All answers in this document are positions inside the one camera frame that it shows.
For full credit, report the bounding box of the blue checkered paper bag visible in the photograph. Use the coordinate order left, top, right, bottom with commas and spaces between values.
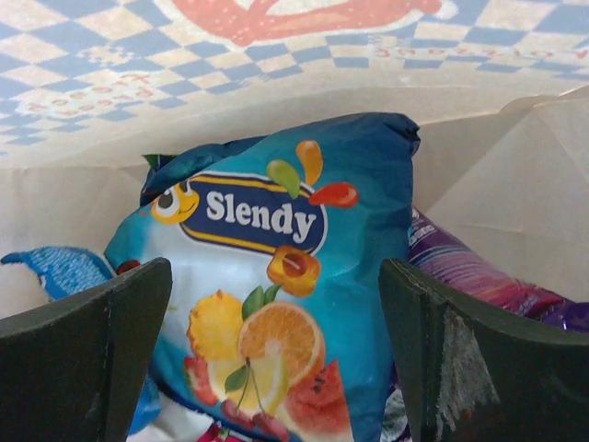
1, 1, 588, 301

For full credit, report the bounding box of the purple snack bag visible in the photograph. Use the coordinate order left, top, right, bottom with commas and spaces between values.
404, 213, 588, 337

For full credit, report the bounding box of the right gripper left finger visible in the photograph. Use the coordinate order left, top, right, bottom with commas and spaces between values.
1, 258, 172, 441

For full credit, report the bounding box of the blue Slendy candy bag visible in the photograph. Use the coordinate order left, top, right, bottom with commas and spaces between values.
105, 112, 420, 441

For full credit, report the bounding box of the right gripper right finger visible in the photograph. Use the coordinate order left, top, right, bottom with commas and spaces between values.
378, 259, 588, 441

